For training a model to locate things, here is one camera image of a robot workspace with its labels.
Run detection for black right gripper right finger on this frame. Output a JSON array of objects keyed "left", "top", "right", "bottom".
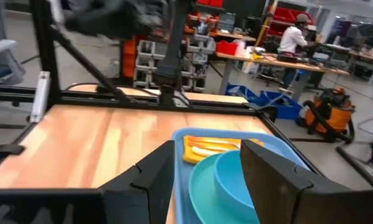
[{"left": 239, "top": 139, "right": 373, "bottom": 224}]

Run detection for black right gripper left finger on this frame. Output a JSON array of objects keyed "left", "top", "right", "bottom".
[{"left": 0, "top": 139, "right": 176, "bottom": 224}]

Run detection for blue plastic bowl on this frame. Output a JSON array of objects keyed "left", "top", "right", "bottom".
[{"left": 213, "top": 149, "right": 257, "bottom": 216}]

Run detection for green plastic plate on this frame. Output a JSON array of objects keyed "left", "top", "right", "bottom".
[{"left": 187, "top": 152, "right": 262, "bottom": 224}]

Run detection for yellow cloth napkin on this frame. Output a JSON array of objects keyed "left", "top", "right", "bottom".
[{"left": 182, "top": 135, "right": 265, "bottom": 166}]

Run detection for spoon with orange handle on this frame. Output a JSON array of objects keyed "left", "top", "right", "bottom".
[{"left": 188, "top": 141, "right": 241, "bottom": 152}]

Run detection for fork with orange handle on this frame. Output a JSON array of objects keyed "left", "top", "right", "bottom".
[{"left": 186, "top": 135, "right": 242, "bottom": 144}]

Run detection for light blue plastic tray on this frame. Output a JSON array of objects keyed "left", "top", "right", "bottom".
[{"left": 170, "top": 127, "right": 311, "bottom": 224}]

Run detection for black vacuum wand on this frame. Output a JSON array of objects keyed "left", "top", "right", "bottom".
[{"left": 334, "top": 145, "right": 373, "bottom": 191}]

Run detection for orange and black shop vacuum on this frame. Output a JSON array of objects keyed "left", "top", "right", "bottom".
[{"left": 302, "top": 86, "right": 357, "bottom": 144}]

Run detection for blue plastic bin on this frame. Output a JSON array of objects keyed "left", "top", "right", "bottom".
[
  {"left": 225, "top": 83, "right": 259, "bottom": 101},
  {"left": 257, "top": 90, "right": 304, "bottom": 121}
]

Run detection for silver aluminium bar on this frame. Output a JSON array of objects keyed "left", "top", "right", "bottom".
[{"left": 29, "top": 70, "right": 51, "bottom": 124}]

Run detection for wooden workbench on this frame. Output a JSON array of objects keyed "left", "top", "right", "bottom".
[{"left": 215, "top": 51, "right": 351, "bottom": 103}]

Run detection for orange storage drawers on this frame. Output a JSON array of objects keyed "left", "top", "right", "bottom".
[{"left": 121, "top": 37, "right": 138, "bottom": 79}]

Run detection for cluttered workbench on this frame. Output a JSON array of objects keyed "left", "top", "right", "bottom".
[{"left": 316, "top": 23, "right": 373, "bottom": 86}]

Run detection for person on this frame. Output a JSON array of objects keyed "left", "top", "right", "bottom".
[{"left": 276, "top": 12, "right": 318, "bottom": 90}]

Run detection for red plastic bin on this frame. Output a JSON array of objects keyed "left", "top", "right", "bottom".
[{"left": 215, "top": 40, "right": 239, "bottom": 57}]

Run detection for grey storage drawers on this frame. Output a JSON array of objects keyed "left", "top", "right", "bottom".
[{"left": 132, "top": 32, "right": 218, "bottom": 93}]

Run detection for red shelf bins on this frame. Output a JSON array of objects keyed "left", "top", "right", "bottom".
[{"left": 267, "top": 5, "right": 315, "bottom": 37}]

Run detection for grey office chair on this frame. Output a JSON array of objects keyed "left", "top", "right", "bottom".
[{"left": 0, "top": 0, "right": 27, "bottom": 108}]

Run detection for black frame clamp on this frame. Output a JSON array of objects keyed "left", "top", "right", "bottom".
[{"left": 0, "top": 143, "right": 26, "bottom": 161}]

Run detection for black aluminium table frame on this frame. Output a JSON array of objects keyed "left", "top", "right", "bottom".
[{"left": 0, "top": 0, "right": 324, "bottom": 175}]

